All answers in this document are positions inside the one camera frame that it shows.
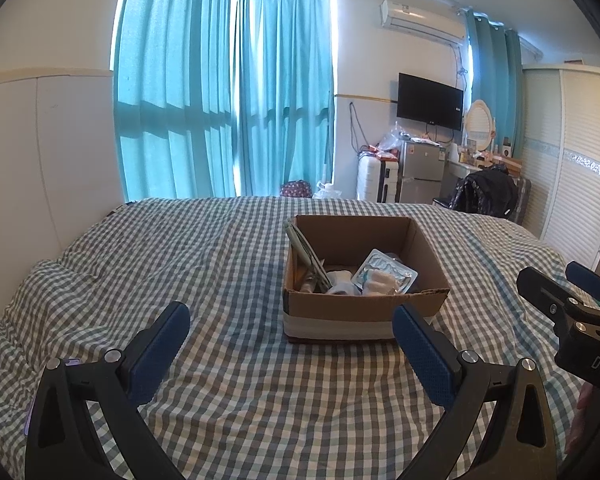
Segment white suitcase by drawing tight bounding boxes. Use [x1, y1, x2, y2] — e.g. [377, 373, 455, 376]
[356, 155, 400, 203]

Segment white sock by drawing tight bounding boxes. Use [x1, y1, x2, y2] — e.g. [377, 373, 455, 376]
[362, 270, 399, 296]

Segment white wardrobe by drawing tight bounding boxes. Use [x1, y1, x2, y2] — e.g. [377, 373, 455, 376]
[521, 64, 600, 270]

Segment oval white vanity mirror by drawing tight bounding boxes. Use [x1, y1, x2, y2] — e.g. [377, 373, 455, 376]
[463, 100, 495, 152]

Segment black wall television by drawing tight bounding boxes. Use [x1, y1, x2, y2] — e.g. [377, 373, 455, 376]
[396, 73, 464, 131]

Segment teal window curtain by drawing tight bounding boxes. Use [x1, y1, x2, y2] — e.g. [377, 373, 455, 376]
[111, 0, 335, 200]

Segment brown cardboard box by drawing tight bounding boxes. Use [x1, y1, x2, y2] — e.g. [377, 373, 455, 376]
[283, 214, 450, 342]

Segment black bag on chair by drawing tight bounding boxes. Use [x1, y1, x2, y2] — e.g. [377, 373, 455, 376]
[450, 165, 518, 219]

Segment teal side curtain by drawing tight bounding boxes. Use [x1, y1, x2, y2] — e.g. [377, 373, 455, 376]
[464, 9, 524, 158]

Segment silver mini fridge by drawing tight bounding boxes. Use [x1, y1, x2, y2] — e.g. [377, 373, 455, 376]
[399, 138, 446, 204]

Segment silver blister pill pack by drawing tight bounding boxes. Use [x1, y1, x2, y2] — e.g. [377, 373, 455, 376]
[352, 248, 418, 295]

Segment white toothpaste tube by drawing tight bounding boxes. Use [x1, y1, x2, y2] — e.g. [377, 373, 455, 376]
[326, 270, 361, 296]

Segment person's hand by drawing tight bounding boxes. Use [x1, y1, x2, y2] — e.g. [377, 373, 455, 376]
[565, 382, 594, 454]

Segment white air conditioner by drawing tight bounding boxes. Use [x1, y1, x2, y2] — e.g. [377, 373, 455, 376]
[380, 0, 466, 46]

